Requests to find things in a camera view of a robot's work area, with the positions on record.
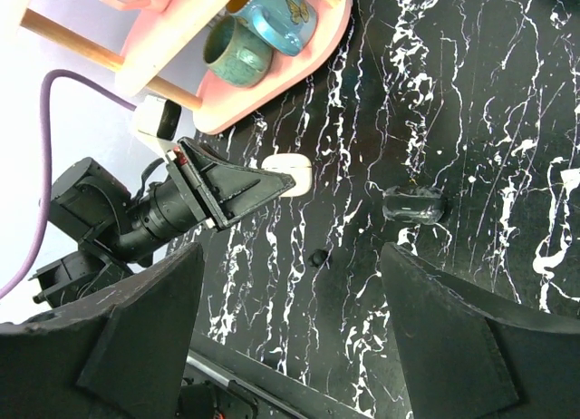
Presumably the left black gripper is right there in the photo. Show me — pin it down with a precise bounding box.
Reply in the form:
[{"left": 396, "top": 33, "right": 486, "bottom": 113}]
[{"left": 163, "top": 137, "right": 295, "bottom": 231}]

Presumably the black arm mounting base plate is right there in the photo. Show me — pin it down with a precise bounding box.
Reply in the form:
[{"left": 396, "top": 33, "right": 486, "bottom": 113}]
[{"left": 186, "top": 332, "right": 363, "bottom": 418}]

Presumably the black earbud charging case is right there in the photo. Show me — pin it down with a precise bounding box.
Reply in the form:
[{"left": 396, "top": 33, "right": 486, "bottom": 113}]
[{"left": 382, "top": 186, "right": 447, "bottom": 225}]

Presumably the black wireless earbud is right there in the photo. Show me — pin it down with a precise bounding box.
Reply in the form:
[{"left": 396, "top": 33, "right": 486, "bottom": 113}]
[{"left": 308, "top": 248, "right": 329, "bottom": 268}]

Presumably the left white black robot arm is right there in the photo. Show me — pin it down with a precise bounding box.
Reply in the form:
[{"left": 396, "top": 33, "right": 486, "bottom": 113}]
[{"left": 33, "top": 137, "right": 295, "bottom": 308}]

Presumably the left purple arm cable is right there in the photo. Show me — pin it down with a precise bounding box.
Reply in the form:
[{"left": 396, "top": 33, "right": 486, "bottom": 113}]
[{"left": 0, "top": 69, "right": 137, "bottom": 300}]

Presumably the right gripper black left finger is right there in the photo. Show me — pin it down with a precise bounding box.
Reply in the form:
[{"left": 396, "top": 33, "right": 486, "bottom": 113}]
[{"left": 1, "top": 243, "right": 205, "bottom": 418}]

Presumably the light blue butterfly mug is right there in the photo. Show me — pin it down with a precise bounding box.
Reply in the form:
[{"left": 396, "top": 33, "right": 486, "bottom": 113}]
[{"left": 226, "top": 0, "right": 318, "bottom": 57}]

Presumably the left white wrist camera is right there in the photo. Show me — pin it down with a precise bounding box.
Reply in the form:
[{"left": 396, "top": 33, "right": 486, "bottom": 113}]
[{"left": 130, "top": 94, "right": 182, "bottom": 158}]

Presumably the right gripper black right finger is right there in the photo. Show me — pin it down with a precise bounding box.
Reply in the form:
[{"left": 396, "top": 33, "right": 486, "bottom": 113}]
[{"left": 380, "top": 243, "right": 579, "bottom": 418}]

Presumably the pink three-tier shelf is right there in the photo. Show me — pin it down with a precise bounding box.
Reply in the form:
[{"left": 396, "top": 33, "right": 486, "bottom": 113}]
[{"left": 1, "top": 0, "right": 353, "bottom": 134}]

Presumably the green glazed mug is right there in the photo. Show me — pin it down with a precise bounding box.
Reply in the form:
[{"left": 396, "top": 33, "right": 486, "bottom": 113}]
[{"left": 203, "top": 16, "right": 275, "bottom": 88}]

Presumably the black marble pattern mat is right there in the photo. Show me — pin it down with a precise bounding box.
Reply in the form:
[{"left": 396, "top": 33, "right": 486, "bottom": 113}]
[{"left": 171, "top": 0, "right": 579, "bottom": 418}]

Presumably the white earbud charging case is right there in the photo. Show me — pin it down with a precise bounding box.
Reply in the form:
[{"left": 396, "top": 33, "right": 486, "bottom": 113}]
[{"left": 261, "top": 153, "right": 313, "bottom": 198}]

